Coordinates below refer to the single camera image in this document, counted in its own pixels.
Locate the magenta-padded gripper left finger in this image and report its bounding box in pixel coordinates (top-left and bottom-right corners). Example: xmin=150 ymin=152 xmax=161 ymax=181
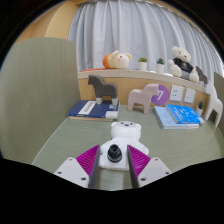
xmin=53 ymin=144 xmax=101 ymax=189

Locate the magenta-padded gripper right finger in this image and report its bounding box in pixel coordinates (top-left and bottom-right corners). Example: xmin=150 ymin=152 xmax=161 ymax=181
xmin=127 ymin=144 xmax=172 ymax=189

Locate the white bear-shaped power strip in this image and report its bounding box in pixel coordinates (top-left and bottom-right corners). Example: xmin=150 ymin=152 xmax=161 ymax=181
xmin=98 ymin=120 xmax=150 ymax=172

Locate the light blue book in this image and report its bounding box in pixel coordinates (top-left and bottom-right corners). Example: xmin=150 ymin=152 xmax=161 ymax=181
xmin=153 ymin=105 xmax=200 ymax=130

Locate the navy blue book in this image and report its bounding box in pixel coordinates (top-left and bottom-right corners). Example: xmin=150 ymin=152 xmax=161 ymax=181
xmin=67 ymin=99 xmax=120 ymax=122

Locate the bright blue book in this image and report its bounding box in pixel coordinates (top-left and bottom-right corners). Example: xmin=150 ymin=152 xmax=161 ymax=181
xmin=165 ymin=103 xmax=205 ymax=126

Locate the pink wooden horse figurine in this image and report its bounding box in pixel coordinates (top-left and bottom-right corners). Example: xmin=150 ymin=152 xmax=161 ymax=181
xmin=127 ymin=83 xmax=160 ymax=115

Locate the round purple number sign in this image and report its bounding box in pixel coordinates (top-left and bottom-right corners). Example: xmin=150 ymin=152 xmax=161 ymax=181
xmin=150 ymin=84 xmax=170 ymax=107

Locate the small potted plant white pot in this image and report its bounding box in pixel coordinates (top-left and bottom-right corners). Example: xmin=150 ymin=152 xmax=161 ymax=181
xmin=195 ymin=99 xmax=205 ymax=117
xmin=137 ymin=57 xmax=149 ymax=72
xmin=155 ymin=58 xmax=166 ymax=75

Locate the green desk partition panel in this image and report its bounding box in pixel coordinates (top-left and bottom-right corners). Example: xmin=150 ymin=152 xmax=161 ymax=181
xmin=213 ymin=71 xmax=224 ymax=134
xmin=0 ymin=37 xmax=82 ymax=164

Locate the dark grey wooden horse figurine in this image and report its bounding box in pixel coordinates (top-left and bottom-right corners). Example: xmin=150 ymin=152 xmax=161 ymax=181
xmin=87 ymin=74 xmax=119 ymax=107

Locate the white wooden horse figurine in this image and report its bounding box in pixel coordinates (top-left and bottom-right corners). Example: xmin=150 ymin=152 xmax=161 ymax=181
xmin=203 ymin=81 xmax=224 ymax=128

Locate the beige window ledge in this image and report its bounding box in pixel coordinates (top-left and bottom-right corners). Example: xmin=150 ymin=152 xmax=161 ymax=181
xmin=77 ymin=68 xmax=208 ymax=94

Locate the flat orange item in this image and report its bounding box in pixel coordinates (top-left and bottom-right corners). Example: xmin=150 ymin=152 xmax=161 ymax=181
xmin=81 ymin=67 xmax=107 ymax=72

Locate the small dark brown horse figurine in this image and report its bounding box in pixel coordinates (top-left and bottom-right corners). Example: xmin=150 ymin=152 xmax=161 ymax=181
xmin=195 ymin=65 xmax=209 ymax=85

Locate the cream teddy bear black shirt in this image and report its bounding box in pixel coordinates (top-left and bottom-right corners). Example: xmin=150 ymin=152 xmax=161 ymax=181
xmin=167 ymin=45 xmax=200 ymax=84

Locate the cream and orange plush toy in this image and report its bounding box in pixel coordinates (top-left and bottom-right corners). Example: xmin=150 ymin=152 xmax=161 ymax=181
xmin=102 ymin=50 xmax=133 ymax=70

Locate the light grey curtain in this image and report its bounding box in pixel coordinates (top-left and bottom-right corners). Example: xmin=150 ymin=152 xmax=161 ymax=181
xmin=68 ymin=0 xmax=223 ymax=88

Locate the white wall socket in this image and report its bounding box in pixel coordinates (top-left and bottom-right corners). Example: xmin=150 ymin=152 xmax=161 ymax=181
xmin=169 ymin=84 xmax=185 ymax=102

